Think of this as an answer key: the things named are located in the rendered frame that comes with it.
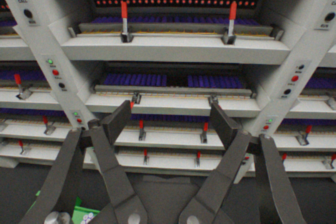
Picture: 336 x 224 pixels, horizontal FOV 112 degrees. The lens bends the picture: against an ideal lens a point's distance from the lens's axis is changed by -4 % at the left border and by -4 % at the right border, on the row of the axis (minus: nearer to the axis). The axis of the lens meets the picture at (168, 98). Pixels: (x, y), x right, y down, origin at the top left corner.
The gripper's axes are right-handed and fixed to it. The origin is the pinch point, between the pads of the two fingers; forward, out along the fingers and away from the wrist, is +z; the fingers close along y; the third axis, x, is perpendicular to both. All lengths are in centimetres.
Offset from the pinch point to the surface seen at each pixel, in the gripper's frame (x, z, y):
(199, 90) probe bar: -3.8, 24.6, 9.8
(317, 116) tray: -11, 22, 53
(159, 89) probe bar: -3.9, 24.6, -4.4
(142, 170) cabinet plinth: -58, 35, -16
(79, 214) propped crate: -60, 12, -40
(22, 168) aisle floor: -61, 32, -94
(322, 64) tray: 7.0, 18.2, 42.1
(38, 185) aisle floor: -63, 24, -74
